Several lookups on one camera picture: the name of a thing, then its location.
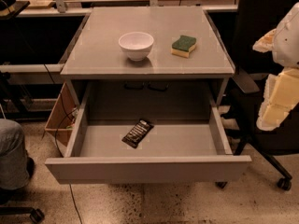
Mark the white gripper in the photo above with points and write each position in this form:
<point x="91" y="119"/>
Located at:
<point x="287" y="42"/>

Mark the black rxbar chocolate bar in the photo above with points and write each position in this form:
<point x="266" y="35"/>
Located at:
<point x="137" y="133"/>

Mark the grey drawer cabinet counter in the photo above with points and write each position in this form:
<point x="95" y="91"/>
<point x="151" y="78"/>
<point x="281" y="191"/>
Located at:
<point x="164" y="65"/>

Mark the open grey top drawer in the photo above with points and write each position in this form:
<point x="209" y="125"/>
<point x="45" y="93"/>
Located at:
<point x="186" y="144"/>

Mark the black office chair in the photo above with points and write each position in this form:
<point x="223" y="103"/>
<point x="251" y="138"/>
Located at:
<point x="254" y="19"/>

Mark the green and yellow sponge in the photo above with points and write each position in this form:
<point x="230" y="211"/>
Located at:
<point x="184" y="46"/>

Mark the white ceramic bowl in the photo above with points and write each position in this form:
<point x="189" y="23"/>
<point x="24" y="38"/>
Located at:
<point x="136" y="45"/>

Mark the black chair base left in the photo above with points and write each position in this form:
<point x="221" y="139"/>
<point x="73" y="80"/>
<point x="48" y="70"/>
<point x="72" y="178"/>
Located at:
<point x="36" y="215"/>

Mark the person leg in jeans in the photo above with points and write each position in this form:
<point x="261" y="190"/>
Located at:
<point x="16" y="167"/>

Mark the wooden box with cables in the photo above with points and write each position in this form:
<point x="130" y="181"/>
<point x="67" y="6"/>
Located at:
<point x="62" y="117"/>

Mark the grey shelf rail left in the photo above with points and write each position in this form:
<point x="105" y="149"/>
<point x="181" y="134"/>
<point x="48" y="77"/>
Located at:
<point x="31" y="68"/>

